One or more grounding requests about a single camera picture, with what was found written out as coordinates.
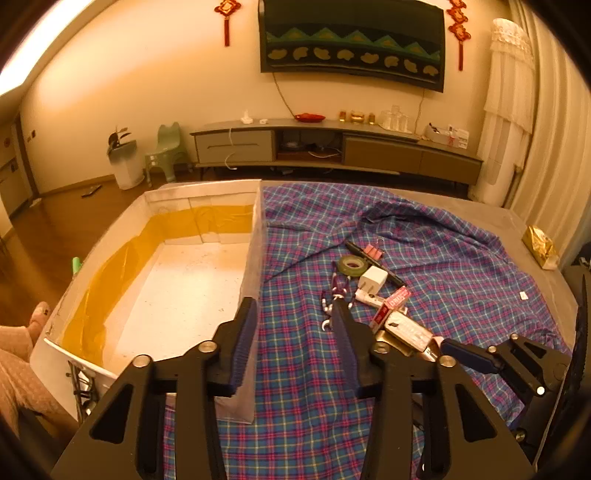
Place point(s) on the red dish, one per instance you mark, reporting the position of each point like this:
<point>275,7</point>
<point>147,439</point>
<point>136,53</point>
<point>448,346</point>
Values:
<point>309,117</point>

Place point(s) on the person's leg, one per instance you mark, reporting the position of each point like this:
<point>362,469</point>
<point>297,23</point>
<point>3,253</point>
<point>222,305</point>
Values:
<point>23,374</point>

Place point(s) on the white printed box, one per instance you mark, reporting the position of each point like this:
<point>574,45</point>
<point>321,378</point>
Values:
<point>408,330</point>

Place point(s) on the grey television cabinet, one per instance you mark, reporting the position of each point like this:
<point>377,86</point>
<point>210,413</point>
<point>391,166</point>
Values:
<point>369,147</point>

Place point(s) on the cream curtain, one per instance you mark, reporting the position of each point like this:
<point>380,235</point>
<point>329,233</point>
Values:
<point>558,138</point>

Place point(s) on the plaid cloth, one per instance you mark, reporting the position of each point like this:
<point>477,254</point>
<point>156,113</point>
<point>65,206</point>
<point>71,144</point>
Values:
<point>461,277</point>

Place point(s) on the white tray with small things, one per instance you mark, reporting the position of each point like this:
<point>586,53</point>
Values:
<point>445,134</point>

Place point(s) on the white charger plug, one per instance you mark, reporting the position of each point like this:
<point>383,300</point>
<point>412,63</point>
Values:
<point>374,280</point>

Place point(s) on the white bin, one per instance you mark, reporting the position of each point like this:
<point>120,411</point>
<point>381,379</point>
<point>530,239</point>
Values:
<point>127,166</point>

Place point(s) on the white cardboard box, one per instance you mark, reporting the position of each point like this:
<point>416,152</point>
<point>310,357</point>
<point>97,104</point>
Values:
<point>184,286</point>

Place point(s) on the clear glass cups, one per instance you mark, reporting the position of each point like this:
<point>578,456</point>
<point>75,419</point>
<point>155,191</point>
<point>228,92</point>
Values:
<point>396,119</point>

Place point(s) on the red white paper box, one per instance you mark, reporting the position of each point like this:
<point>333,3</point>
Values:
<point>390,305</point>

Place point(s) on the green phone stand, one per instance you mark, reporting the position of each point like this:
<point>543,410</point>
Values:
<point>76,266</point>

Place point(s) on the gold foil bag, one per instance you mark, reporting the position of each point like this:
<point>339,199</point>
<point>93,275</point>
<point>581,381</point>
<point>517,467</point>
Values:
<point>540,244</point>

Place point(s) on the black marker pen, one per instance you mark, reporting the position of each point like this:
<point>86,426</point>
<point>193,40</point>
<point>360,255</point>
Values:
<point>395,277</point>

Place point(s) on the black remote control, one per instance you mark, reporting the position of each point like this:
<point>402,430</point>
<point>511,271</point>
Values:
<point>91,191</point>

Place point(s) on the green plastic chair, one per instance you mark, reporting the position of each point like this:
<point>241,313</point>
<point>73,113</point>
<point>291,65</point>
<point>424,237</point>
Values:
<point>165,147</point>

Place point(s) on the pink stapler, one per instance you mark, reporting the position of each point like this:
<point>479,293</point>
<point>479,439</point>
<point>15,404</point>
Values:
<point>373,253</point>

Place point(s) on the purple silver action figure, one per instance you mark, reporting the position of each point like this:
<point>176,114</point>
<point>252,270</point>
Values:
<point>339,290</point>

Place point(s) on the television with patterned cover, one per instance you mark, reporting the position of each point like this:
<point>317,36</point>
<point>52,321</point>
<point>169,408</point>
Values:
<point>351,37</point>

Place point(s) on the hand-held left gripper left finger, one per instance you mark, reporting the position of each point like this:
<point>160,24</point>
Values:
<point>244,341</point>

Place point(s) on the double red knot wall hanging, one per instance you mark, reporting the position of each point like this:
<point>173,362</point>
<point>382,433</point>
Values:
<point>458,30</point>

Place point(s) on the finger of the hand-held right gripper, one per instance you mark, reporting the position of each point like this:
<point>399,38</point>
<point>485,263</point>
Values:
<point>466,354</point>

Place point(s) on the potted plant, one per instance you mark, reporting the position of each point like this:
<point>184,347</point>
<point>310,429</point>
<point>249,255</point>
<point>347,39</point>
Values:
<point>114,137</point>

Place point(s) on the green tape roll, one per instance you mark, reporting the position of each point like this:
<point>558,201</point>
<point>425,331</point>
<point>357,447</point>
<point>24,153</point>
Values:
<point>341,267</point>

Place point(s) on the pink slipper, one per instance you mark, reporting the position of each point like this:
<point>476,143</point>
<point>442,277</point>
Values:
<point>39,318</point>

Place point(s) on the air conditioner with lace cover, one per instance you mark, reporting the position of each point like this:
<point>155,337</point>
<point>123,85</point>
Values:
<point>505,106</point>

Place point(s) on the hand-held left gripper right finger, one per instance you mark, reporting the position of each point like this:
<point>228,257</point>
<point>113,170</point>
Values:
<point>344,341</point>

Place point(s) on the gold bottles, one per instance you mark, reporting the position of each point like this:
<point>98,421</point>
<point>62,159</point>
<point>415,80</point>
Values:
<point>356,117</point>

